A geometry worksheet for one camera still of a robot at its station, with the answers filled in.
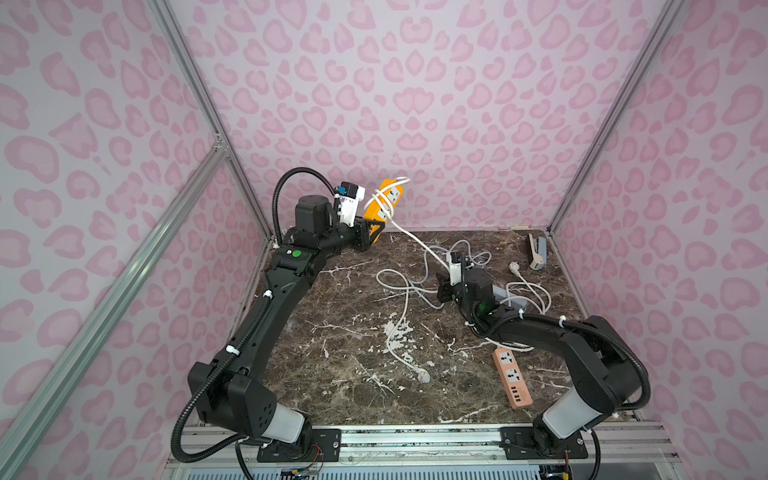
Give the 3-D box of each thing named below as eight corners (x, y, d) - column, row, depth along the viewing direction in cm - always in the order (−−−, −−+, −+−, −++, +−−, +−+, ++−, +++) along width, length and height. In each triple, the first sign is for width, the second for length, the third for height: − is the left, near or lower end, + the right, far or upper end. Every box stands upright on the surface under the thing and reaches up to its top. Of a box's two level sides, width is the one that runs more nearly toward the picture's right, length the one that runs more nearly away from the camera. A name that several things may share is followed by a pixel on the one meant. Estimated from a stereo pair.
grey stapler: (528, 269, 110) (532, 262, 107) (528, 241, 120) (531, 233, 116) (544, 272, 110) (548, 265, 106) (542, 243, 119) (546, 236, 115)
